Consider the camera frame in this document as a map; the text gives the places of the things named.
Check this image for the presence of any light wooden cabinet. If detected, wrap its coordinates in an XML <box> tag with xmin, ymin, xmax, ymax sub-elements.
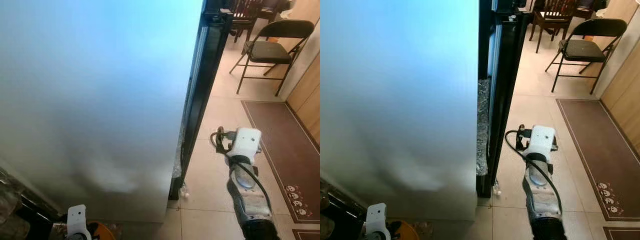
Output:
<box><xmin>286</xmin><ymin>50</ymin><xmax>321</xmax><ymax>147</ymax></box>
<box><xmin>599</xmin><ymin>37</ymin><xmax>640</xmax><ymax>151</ymax></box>

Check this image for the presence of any black fridge side panel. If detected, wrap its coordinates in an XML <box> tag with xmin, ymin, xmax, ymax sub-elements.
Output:
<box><xmin>169</xmin><ymin>7</ymin><xmax>234</xmax><ymax>201</ymax></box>
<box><xmin>476</xmin><ymin>0</ymin><xmax>532</xmax><ymax>198</ymax></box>

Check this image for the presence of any white fridge door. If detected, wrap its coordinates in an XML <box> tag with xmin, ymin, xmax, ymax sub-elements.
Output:
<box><xmin>0</xmin><ymin>0</ymin><xmax>206</xmax><ymax>223</ymax></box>
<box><xmin>320</xmin><ymin>0</ymin><xmax>481</xmax><ymax>221</ymax></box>

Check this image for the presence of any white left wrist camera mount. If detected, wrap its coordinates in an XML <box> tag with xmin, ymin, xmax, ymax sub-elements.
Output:
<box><xmin>66</xmin><ymin>204</ymin><xmax>92</xmax><ymax>240</ymax></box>
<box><xmin>365</xmin><ymin>202</ymin><xmax>391</xmax><ymax>240</ymax></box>

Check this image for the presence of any black folding chair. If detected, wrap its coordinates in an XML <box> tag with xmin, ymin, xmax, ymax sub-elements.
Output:
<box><xmin>229</xmin><ymin>19</ymin><xmax>316</xmax><ymax>97</ymax></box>
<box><xmin>545</xmin><ymin>18</ymin><xmax>628</xmax><ymax>95</ymax></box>

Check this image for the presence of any dark wooden chair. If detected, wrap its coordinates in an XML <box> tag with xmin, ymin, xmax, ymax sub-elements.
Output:
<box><xmin>530</xmin><ymin>0</ymin><xmax>577</xmax><ymax>54</ymax></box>
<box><xmin>227</xmin><ymin>0</ymin><xmax>273</xmax><ymax>43</ymax></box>

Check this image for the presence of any brown floor mat with print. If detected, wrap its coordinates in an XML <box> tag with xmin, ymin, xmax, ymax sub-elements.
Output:
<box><xmin>241</xmin><ymin>100</ymin><xmax>321</xmax><ymax>224</ymax></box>
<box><xmin>556</xmin><ymin>98</ymin><xmax>640</xmax><ymax>222</ymax></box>

